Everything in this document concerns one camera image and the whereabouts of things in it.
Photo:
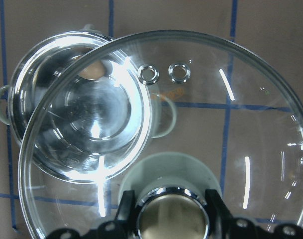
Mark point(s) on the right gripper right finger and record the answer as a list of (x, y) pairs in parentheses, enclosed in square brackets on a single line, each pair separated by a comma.
[(223, 225)]

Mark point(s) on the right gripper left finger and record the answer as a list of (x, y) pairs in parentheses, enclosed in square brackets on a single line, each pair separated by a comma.
[(121, 227)]

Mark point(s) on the pale green steel pot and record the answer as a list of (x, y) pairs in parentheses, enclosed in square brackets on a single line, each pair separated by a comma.
[(92, 127)]

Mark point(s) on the glass pot lid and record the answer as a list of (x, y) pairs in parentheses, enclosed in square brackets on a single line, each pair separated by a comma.
[(239, 131)]

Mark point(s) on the brown egg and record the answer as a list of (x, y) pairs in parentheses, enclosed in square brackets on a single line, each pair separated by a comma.
[(93, 72)]

